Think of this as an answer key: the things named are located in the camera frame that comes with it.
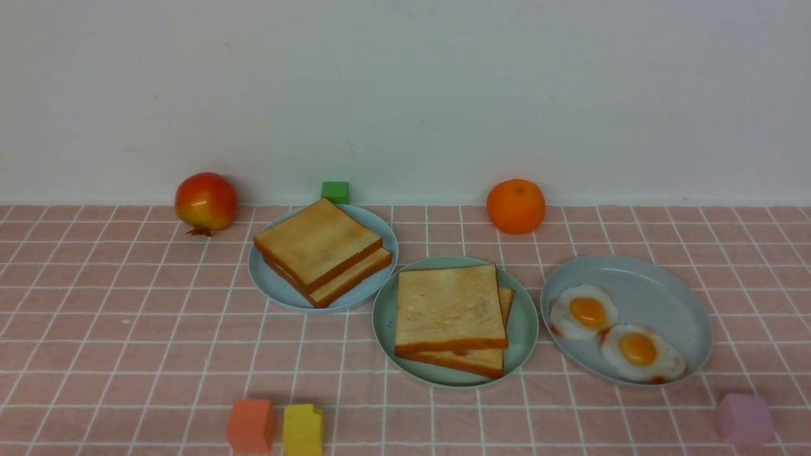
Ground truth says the toast slice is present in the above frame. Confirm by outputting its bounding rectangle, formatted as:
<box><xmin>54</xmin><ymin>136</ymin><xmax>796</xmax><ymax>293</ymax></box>
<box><xmin>253</xmin><ymin>198</ymin><xmax>383</xmax><ymax>293</ymax></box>
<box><xmin>395</xmin><ymin>263</ymin><xmax>509</xmax><ymax>357</ymax></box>
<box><xmin>262</xmin><ymin>248</ymin><xmax>393</xmax><ymax>308</ymax></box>
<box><xmin>395</xmin><ymin>284</ymin><xmax>514</xmax><ymax>380</ymax></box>

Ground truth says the green foam cube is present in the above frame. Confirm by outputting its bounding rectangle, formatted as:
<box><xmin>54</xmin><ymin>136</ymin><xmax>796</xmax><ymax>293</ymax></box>
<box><xmin>321</xmin><ymin>181</ymin><xmax>351</xmax><ymax>205</ymax></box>

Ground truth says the orange fruit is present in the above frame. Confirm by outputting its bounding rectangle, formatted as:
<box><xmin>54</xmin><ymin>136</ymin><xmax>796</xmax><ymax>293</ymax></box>
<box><xmin>485</xmin><ymin>179</ymin><xmax>546</xmax><ymax>236</ymax></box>

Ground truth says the blue bread plate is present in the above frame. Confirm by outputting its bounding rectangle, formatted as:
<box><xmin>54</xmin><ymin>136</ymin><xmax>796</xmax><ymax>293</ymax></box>
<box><xmin>247</xmin><ymin>204</ymin><xmax>399</xmax><ymax>314</ymax></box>

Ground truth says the green centre plate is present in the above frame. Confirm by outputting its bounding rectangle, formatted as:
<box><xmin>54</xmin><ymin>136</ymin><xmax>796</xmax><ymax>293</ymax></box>
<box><xmin>373</xmin><ymin>256</ymin><xmax>539</xmax><ymax>390</ymax></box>

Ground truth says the rear fried egg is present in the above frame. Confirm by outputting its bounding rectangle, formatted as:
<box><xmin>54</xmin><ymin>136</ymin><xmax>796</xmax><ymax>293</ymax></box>
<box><xmin>548</xmin><ymin>284</ymin><xmax>619</xmax><ymax>340</ymax></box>

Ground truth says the fried egg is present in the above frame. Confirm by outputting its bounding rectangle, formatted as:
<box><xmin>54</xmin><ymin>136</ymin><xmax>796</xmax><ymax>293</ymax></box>
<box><xmin>599</xmin><ymin>324</ymin><xmax>687</xmax><ymax>384</ymax></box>
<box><xmin>548</xmin><ymin>284</ymin><xmax>619</xmax><ymax>340</ymax></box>

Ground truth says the red apple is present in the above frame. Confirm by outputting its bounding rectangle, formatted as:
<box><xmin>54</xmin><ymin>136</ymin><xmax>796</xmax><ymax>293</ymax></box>
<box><xmin>174</xmin><ymin>172</ymin><xmax>238</xmax><ymax>237</ymax></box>

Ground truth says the yellow foam cube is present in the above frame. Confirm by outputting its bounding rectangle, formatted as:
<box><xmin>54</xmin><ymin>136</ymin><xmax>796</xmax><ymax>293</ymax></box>
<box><xmin>282</xmin><ymin>403</ymin><xmax>324</xmax><ymax>456</ymax></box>

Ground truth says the orange foam cube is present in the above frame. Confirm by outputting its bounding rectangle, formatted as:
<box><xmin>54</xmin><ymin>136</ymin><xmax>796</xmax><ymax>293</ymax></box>
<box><xmin>227</xmin><ymin>399</ymin><xmax>276</xmax><ymax>454</ymax></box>

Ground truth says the grey-blue egg plate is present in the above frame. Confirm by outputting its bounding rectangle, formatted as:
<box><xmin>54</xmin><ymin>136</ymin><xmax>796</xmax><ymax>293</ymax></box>
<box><xmin>541</xmin><ymin>255</ymin><xmax>713</xmax><ymax>388</ymax></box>

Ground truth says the front fried egg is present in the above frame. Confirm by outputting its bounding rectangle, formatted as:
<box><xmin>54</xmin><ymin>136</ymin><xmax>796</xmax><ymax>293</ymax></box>
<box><xmin>599</xmin><ymin>324</ymin><xmax>687</xmax><ymax>384</ymax></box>

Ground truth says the pink checked tablecloth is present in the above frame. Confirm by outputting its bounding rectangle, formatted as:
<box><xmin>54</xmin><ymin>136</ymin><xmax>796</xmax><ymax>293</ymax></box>
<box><xmin>1</xmin><ymin>206</ymin><xmax>809</xmax><ymax>455</ymax></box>

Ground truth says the pink foam cube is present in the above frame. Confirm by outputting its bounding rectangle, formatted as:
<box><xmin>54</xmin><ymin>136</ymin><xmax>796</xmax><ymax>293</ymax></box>
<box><xmin>717</xmin><ymin>393</ymin><xmax>776</xmax><ymax>447</ymax></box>

